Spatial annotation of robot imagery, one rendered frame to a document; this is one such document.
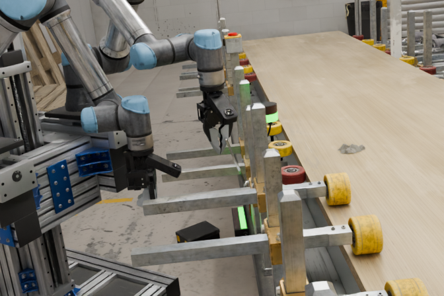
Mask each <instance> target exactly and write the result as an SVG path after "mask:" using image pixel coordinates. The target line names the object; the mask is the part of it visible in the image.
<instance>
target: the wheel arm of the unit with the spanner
mask: <svg viewBox="0 0 444 296"><path fill-rule="evenodd" d="M246 189H250V187H246V188H235V189H228V190H216V191H210V192H198V193H191V194H180V195H173V196H161V197H157V199H161V198H173V197H180V196H191V195H198V194H210V193H216V192H228V191H235V190H246Z"/></svg>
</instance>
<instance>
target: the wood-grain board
mask: <svg viewBox="0 0 444 296"><path fill-rule="evenodd" d="M242 48H243V53H245V54H246V59H248V60H249V65H251V66H252V71H253V73H255V74H256V80H257V81H258V84H259V85H260V88H261V89H262V92H263V93H264V96H265V97H266V100H267V101H268V102H276V103H277V115H278V120H277V122H281V128H282V132H283V134H284V136H285V138H286V140H287V141H289V142H291V144H292V152H293V154H294V156H295V159H296V161H297V163H298V165H299V166H300V167H303V168H304V169H305V179H306V181H307V182H316V181H324V175H325V174H334V173H341V172H346V173H347V174H348V176H349V179H350V184H351V202H350V203H347V204H341V205H328V204H327V202H326V198H325V197H319V198H315V200H316V202H317V204H318V206H319V208H320V210H321V212H322V214H323V216H324V218H325V220H326V222H327V223H328V226H335V225H348V219H349V218H350V217H355V216H362V215H376V216H377V217H378V219H379V221H380V224H381V228H382V232H383V250H382V251H381V252H379V253H372V254H360V255H355V254H354V253H353V251H352V248H351V245H350V244H347V245H341V246H339V248H340V250H341V252H342V254H343V256H344V258H345V260H346V262H347V264H348V266H349V268H350V270H351V273H352V275H353V277H354V279H355V281H356V283H357V285H358V287H359V289H360V291H361V292H368V291H379V290H385V283H386V282H387V281H390V280H397V279H408V278H420V279H421V280H422V281H423V283H424V285H425V287H426V289H427V292H428V294H429V296H444V81H443V80H441V79H439V78H437V77H434V76H433V75H430V74H429V73H426V72H425V71H422V70H420V69H418V68H416V67H414V66H412V65H410V64H408V63H406V62H403V61H401V60H399V59H397V58H395V57H392V56H391V55H389V54H386V53H384V52H382V51H381V50H378V49H377V48H374V47H373V46H370V45H368V44H366V43H364V42H362V41H360V40H358V39H356V38H353V37H351V36H349V35H347V34H345V33H343V32H341V31H333V32H321V33H314V34H302V35H295V36H283V37H277V38H265V39H257V40H246V41H242ZM343 143H345V144H347V145H348V146H350V145H351V144H354V145H358V146H360V145H361V144H362V145H364V146H365V150H362V151H360V152H356V153H348V154H345V153H344V154H343V153H340V152H341V151H338V149H339V148H340V147H341V146H342V145H343Z"/></svg>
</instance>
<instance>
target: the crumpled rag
mask: <svg viewBox="0 0 444 296"><path fill-rule="evenodd" d="M362 150H365V146H364V145H362V144H361V145H360V146H358V145H354V144H351V145H350V146H348V145H347V144H345V143H343V145H342V146H341V147H340V148H339V149H338V151H341V152H340V153H343V154H344V153H345V154H348V153H356V152H360V151H362Z"/></svg>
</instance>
